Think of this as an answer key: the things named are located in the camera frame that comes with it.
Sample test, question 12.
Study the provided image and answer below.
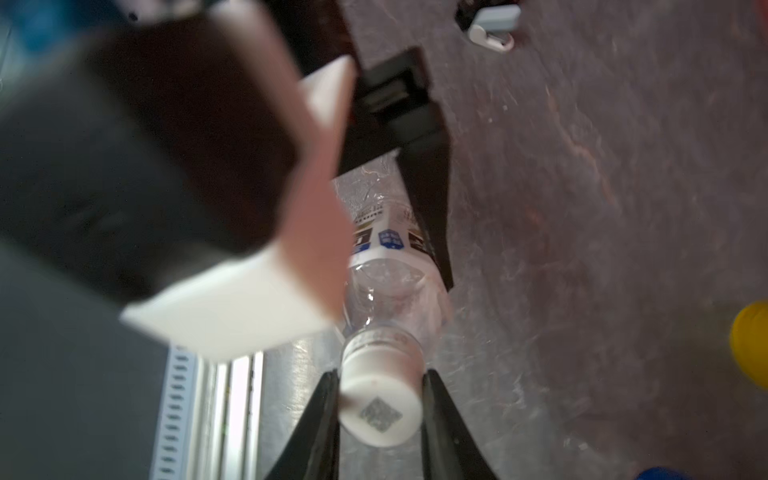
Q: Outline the black stapler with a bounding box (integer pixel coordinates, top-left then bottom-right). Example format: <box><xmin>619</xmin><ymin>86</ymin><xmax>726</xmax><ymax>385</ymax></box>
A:
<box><xmin>454</xmin><ymin>0</ymin><xmax>478</xmax><ymax>31</ymax></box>

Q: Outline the small white bottle cap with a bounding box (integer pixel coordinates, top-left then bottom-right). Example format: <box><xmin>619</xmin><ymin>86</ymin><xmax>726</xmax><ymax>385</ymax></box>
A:
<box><xmin>338</xmin><ymin>326</ymin><xmax>425</xmax><ymax>448</ymax></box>

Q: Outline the aluminium mounting rail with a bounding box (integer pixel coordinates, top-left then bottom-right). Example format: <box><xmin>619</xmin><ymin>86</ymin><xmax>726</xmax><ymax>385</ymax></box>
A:
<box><xmin>185</xmin><ymin>352</ymin><xmax>264</xmax><ymax>479</ymax></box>

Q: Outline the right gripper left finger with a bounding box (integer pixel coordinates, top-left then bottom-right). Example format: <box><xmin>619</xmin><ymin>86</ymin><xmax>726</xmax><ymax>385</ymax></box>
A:
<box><xmin>266</xmin><ymin>370</ymin><xmax>340</xmax><ymax>480</ymax></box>

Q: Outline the perforated cable tray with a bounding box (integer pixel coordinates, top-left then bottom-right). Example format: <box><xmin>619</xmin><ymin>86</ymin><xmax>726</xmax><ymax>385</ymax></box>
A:
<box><xmin>149</xmin><ymin>346</ymin><xmax>198</xmax><ymax>480</ymax></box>

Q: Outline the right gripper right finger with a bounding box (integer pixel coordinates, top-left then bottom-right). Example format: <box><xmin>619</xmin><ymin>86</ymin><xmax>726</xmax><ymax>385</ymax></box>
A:
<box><xmin>421</xmin><ymin>369</ymin><xmax>497</xmax><ymax>480</ymax></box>

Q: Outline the small clear bottle white label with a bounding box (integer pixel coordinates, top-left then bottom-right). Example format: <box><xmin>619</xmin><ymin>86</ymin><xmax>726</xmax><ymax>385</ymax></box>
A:
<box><xmin>334</xmin><ymin>153</ymin><xmax>452</xmax><ymax>355</ymax></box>

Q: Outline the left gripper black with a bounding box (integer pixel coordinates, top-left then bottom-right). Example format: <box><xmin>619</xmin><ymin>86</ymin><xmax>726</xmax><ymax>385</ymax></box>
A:
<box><xmin>263</xmin><ymin>0</ymin><xmax>455</xmax><ymax>292</ymax></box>

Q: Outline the clear bottle blue label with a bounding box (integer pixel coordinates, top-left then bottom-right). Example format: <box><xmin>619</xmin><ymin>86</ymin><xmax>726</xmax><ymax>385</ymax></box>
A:
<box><xmin>635</xmin><ymin>466</ymin><xmax>691</xmax><ymax>480</ymax></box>

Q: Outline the yellow pencil cup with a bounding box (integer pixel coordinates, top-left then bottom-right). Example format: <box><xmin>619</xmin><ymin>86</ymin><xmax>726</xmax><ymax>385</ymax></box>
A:
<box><xmin>729</xmin><ymin>300</ymin><xmax>768</xmax><ymax>389</ymax></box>

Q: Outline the grey small stapler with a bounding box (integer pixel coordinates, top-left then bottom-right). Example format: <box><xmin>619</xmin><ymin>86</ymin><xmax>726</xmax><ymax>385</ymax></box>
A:
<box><xmin>466</xmin><ymin>4</ymin><xmax>522</xmax><ymax>53</ymax></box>

